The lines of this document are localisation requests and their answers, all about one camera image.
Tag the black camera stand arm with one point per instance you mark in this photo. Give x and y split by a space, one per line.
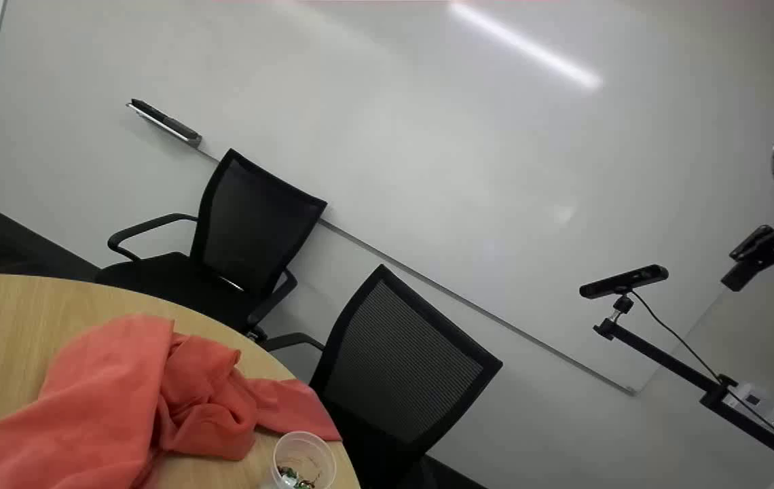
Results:
673 366

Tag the orange cloth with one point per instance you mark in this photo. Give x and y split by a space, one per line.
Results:
104 398

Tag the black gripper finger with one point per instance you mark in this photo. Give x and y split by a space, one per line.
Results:
752 255

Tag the black mesh office chair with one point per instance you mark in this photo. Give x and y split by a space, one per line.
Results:
402 370
250 226

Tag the large white wall whiteboard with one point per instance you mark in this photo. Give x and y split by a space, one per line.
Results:
421 137

